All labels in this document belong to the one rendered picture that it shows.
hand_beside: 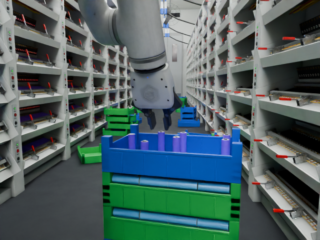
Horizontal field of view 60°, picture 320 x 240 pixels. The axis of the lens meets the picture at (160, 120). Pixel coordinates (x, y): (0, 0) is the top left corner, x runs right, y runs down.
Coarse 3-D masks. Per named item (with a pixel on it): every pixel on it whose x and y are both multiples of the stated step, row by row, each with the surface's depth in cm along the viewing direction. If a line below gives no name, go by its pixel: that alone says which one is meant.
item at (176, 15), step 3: (168, 3) 591; (171, 3) 590; (177, 6) 591; (168, 9) 597; (168, 12) 597; (174, 12) 592; (168, 15) 600; (174, 15) 597; (177, 15) 597; (180, 15) 601; (168, 18) 598; (171, 18) 607; (165, 21) 600; (168, 21) 596; (171, 21) 595; (174, 24) 596
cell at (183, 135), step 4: (180, 132) 74; (184, 132) 73; (180, 136) 73; (184, 136) 73; (180, 140) 73; (184, 140) 73; (180, 144) 73; (184, 144) 73; (180, 148) 74; (184, 148) 73
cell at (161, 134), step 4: (160, 132) 74; (164, 132) 74; (160, 136) 74; (164, 136) 74; (160, 140) 74; (164, 140) 74; (160, 144) 74; (164, 144) 75; (160, 148) 74; (164, 148) 75
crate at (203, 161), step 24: (120, 144) 71; (168, 144) 78; (192, 144) 76; (216, 144) 74; (240, 144) 54; (120, 168) 61; (144, 168) 59; (168, 168) 58; (192, 168) 57; (216, 168) 55; (240, 168) 54
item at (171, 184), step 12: (120, 180) 62; (132, 180) 61; (144, 180) 61; (156, 180) 60; (168, 180) 60; (180, 180) 59; (192, 180) 60; (204, 180) 67; (216, 192) 58; (228, 192) 56
